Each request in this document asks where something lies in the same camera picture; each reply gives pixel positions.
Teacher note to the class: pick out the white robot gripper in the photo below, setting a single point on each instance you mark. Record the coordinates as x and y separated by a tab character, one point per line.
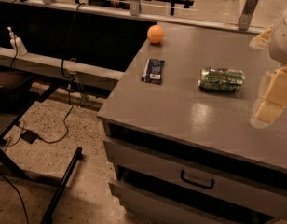
283	39

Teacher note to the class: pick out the green soda can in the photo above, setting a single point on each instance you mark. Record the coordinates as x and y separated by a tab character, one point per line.
220	79

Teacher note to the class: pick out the dark snack bar wrapper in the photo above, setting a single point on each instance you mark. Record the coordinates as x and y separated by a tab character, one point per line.
152	72

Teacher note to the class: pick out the orange ball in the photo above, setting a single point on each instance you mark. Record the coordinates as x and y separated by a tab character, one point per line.
155	34

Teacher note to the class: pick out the upper grey drawer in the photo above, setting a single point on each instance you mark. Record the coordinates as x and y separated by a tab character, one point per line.
233	198

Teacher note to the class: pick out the grey drawer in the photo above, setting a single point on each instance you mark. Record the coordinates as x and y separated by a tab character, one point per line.
155	206
233	198

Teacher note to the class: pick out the lower grey drawer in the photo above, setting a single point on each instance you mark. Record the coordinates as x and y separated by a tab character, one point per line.
155	206

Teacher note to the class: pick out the black power adapter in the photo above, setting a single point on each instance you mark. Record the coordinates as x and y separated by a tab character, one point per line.
29	136

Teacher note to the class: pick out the white pump bottle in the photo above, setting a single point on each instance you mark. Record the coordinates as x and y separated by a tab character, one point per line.
17	43

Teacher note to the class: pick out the grey metal bracket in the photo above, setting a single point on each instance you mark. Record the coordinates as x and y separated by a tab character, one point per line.
247	14

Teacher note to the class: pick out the black drawer handle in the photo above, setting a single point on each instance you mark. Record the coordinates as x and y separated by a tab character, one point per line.
197	182

